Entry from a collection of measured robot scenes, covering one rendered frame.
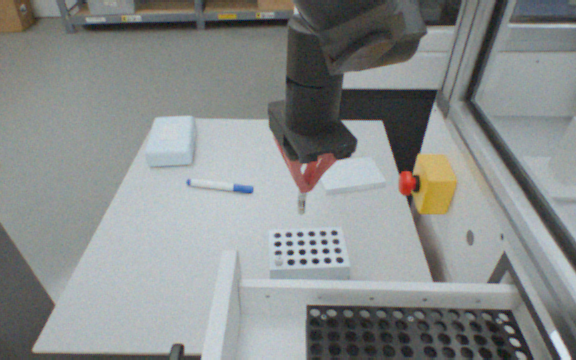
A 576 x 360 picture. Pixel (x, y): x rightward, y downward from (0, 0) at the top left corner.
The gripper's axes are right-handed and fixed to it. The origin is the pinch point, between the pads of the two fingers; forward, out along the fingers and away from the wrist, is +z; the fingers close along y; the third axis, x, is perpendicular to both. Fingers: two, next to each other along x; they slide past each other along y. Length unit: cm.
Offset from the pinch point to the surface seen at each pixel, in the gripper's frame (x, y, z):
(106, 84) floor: 37, 255, 111
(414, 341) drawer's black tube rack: -4.0, -19.8, 5.9
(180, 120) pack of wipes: 9, 49, 19
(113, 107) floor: 35, 218, 109
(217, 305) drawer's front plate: 13.8, -10.2, 4.0
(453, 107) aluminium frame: -27.5, 6.8, -1.7
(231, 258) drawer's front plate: 10.9, -4.8, 4.2
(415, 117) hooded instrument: -55, 42, 27
